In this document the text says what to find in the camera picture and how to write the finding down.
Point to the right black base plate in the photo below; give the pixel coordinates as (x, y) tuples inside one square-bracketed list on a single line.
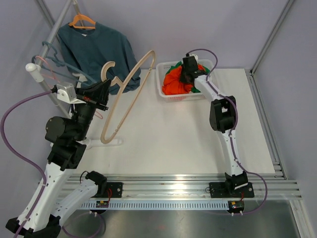
[(219, 190)]

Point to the white plastic basket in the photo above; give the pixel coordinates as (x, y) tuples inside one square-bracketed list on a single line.
[(161, 70)]

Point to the blue grey t shirt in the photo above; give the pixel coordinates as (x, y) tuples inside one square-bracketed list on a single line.
[(89, 49)]

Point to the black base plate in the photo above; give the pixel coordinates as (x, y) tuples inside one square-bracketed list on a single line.
[(219, 190), (113, 190)]

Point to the beige hanger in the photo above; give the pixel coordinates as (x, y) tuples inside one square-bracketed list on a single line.
[(124, 102)]

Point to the orange t shirt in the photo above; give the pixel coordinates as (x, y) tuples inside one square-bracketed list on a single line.
[(177, 83)]

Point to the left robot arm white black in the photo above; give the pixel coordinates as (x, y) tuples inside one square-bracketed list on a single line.
[(43, 217)]

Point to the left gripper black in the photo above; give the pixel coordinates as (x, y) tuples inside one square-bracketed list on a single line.
[(95, 94)]

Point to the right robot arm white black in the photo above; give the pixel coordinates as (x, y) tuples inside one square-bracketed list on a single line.
[(223, 120)]

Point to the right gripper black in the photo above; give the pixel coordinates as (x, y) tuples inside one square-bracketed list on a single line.
[(181, 78)]

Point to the white slotted cable duct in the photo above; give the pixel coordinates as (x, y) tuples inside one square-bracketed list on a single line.
[(155, 205)]

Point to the aluminium mounting rail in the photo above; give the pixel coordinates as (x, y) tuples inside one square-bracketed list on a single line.
[(194, 187)]

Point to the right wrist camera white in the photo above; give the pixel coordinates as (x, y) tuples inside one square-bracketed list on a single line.
[(193, 54)]

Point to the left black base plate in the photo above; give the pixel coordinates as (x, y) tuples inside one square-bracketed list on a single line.
[(113, 190)]

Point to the orange hanger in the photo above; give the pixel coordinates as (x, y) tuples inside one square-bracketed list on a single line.
[(78, 22)]

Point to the green t shirt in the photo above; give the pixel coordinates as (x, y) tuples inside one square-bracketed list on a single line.
[(198, 90)]

